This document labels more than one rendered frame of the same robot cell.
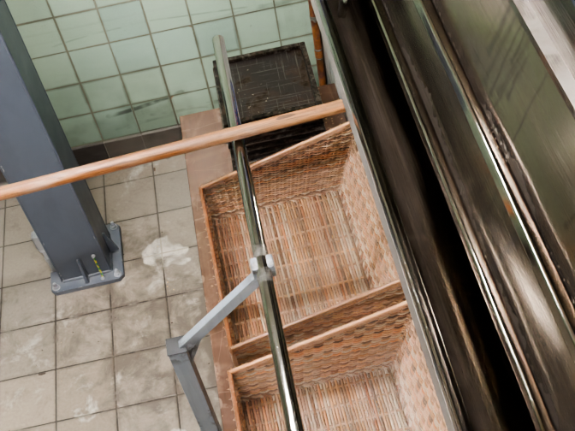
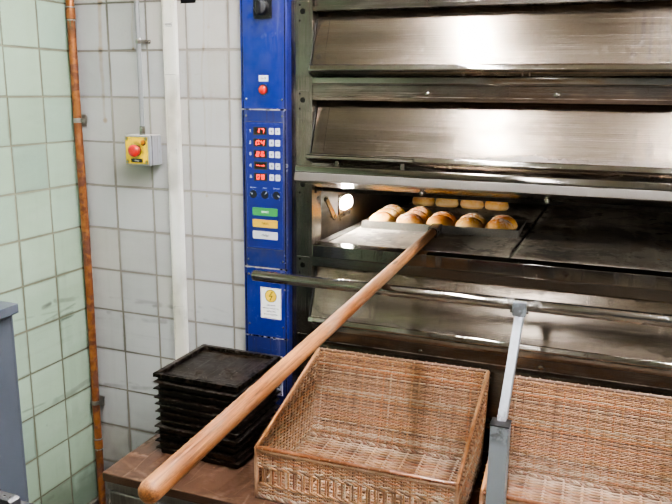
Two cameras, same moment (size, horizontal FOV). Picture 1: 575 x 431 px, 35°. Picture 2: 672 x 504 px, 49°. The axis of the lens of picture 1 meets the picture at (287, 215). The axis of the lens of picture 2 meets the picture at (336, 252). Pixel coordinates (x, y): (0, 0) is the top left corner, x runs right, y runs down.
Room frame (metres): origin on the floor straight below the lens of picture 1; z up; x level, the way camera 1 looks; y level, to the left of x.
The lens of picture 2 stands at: (0.84, 1.79, 1.65)
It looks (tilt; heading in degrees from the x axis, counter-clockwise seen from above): 12 degrees down; 293
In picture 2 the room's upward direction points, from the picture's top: 1 degrees clockwise
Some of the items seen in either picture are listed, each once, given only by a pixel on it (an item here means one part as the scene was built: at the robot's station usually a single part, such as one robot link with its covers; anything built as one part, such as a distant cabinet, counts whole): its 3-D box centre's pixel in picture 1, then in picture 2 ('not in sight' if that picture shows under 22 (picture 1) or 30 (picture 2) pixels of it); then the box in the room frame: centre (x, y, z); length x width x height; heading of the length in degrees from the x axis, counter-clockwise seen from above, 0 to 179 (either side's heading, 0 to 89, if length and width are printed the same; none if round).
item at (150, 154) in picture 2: not in sight; (143, 149); (2.39, -0.23, 1.46); 0.10 x 0.07 x 0.10; 1
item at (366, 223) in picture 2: not in sight; (446, 220); (1.49, -0.82, 1.20); 0.55 x 0.36 x 0.03; 4
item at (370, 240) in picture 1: (301, 244); (377, 430); (1.47, -0.02, 0.72); 0.56 x 0.49 x 0.28; 3
